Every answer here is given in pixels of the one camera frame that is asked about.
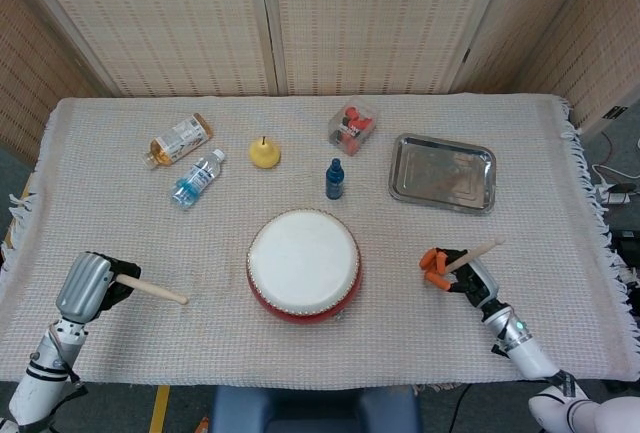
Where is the white cable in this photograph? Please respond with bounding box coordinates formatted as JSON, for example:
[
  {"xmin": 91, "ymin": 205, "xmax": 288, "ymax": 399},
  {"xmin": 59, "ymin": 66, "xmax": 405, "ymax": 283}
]
[{"xmin": 592, "ymin": 162, "xmax": 634, "ymax": 190}]

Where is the wooden drumstick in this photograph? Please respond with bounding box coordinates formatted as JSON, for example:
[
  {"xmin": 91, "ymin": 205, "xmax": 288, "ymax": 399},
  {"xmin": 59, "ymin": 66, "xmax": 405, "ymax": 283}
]
[
  {"xmin": 115, "ymin": 274, "xmax": 190, "ymax": 305},
  {"xmin": 443, "ymin": 237, "xmax": 506, "ymax": 274}
]

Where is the black-fingered left robot hand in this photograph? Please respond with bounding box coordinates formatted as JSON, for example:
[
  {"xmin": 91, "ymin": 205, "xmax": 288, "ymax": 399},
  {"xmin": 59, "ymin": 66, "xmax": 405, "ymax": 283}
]
[{"xmin": 54, "ymin": 251, "xmax": 143, "ymax": 324}]

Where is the clear box with red items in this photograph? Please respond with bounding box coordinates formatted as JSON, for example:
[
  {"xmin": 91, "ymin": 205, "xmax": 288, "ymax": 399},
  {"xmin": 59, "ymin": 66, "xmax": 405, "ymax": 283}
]
[{"xmin": 327, "ymin": 104, "xmax": 380, "ymax": 157}]

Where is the yellow pear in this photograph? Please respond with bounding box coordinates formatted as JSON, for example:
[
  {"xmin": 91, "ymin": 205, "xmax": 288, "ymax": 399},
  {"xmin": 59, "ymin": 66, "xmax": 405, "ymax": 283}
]
[{"xmin": 248, "ymin": 136, "xmax": 282, "ymax": 170}]

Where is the rectangular metal tray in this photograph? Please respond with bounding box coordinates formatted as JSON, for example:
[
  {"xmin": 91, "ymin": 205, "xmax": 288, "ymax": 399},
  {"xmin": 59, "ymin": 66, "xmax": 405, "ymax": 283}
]
[{"xmin": 388, "ymin": 133, "xmax": 498, "ymax": 217}]

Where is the black box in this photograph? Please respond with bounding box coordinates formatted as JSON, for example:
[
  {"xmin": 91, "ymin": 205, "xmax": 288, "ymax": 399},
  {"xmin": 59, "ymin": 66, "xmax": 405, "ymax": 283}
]
[{"xmin": 612, "ymin": 230, "xmax": 640, "ymax": 255}]

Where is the clear water bottle blue label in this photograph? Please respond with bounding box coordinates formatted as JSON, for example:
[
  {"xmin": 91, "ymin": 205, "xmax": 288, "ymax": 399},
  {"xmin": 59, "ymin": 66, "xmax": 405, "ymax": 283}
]
[{"xmin": 170, "ymin": 148, "xmax": 226, "ymax": 211}]

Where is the beige woven tablecloth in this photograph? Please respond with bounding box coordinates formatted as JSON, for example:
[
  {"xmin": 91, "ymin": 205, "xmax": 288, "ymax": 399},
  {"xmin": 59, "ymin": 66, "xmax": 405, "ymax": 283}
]
[{"xmin": 0, "ymin": 94, "xmax": 631, "ymax": 389}]

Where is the orange-tipped right robot hand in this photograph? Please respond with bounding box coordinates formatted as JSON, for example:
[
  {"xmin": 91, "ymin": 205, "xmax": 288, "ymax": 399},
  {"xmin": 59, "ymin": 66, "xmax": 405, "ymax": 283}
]
[{"xmin": 418, "ymin": 246, "xmax": 501, "ymax": 310}]

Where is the amber tea bottle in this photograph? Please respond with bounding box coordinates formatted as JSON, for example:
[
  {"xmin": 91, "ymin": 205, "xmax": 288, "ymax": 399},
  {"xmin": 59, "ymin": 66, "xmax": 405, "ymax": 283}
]
[{"xmin": 143, "ymin": 112, "xmax": 215, "ymax": 171}]

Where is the red cable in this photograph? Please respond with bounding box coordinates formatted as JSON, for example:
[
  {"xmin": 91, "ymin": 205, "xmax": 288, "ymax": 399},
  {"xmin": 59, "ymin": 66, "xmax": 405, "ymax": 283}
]
[{"xmin": 598, "ymin": 130, "xmax": 620, "ymax": 167}]

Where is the red drum with white skin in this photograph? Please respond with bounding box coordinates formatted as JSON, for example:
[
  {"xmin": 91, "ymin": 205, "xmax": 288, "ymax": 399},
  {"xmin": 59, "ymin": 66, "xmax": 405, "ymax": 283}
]
[{"xmin": 245, "ymin": 208, "xmax": 362, "ymax": 325}]

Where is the blue spray bottle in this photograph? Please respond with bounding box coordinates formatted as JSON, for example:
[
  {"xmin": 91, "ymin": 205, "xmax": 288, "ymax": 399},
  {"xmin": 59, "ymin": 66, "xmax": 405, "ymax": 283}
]
[{"xmin": 325, "ymin": 157, "xmax": 346, "ymax": 200}]

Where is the woven folding screen panel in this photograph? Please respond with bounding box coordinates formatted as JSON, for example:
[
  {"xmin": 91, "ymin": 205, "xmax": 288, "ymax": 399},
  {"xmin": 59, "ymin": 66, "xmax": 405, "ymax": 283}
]
[
  {"xmin": 0, "ymin": 0, "xmax": 109, "ymax": 164},
  {"xmin": 259, "ymin": 0, "xmax": 514, "ymax": 97},
  {"xmin": 449, "ymin": 0, "xmax": 599, "ymax": 94},
  {"xmin": 519, "ymin": 0, "xmax": 640, "ymax": 142},
  {"xmin": 4, "ymin": 0, "xmax": 280, "ymax": 99}
]

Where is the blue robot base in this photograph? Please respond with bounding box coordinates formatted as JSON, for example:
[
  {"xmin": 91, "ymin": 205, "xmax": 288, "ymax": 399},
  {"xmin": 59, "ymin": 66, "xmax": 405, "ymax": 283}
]
[{"xmin": 208, "ymin": 385, "xmax": 424, "ymax": 433}]

